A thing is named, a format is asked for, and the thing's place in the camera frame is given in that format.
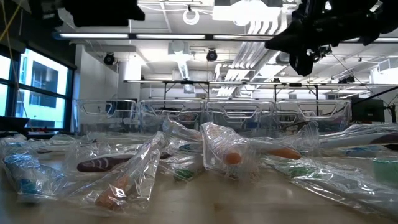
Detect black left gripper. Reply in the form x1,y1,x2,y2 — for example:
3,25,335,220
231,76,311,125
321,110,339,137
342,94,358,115
63,0,146,27

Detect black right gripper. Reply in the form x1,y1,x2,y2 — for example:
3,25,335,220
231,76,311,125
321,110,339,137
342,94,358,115
265,0,386,77

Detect purple white toothbrush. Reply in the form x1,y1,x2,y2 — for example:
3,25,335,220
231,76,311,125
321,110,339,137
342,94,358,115
318,123,398,149
76,154,174,174

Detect white ceiling pipe bundle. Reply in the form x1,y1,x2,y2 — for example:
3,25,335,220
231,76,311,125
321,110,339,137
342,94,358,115
214,18,289,97

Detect clear plastic bin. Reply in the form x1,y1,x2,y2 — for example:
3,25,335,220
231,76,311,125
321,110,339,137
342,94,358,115
138,100,208,134
205,101,276,134
272,99,353,133
73,99,141,138

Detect long overhead light bar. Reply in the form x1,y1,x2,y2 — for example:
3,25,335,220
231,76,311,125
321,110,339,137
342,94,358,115
52,30,398,44

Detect large window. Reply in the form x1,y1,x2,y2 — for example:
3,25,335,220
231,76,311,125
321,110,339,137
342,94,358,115
0,46,75,133

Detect black computer monitor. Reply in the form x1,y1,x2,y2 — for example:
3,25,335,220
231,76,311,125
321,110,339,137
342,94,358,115
351,98,386,124

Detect silver ventilation duct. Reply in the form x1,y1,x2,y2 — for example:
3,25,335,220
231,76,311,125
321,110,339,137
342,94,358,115
275,52,292,65

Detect white coiled cable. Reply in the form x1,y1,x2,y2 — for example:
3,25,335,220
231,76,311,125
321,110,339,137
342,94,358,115
182,8,200,26

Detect yellow hanging cable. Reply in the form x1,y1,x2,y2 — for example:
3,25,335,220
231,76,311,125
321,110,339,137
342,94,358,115
0,0,32,128

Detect white ceiling duct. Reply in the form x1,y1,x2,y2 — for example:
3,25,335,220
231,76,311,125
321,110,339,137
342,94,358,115
167,40,191,80

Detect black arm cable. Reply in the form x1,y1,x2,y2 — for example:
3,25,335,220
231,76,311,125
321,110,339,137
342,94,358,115
353,85,398,106

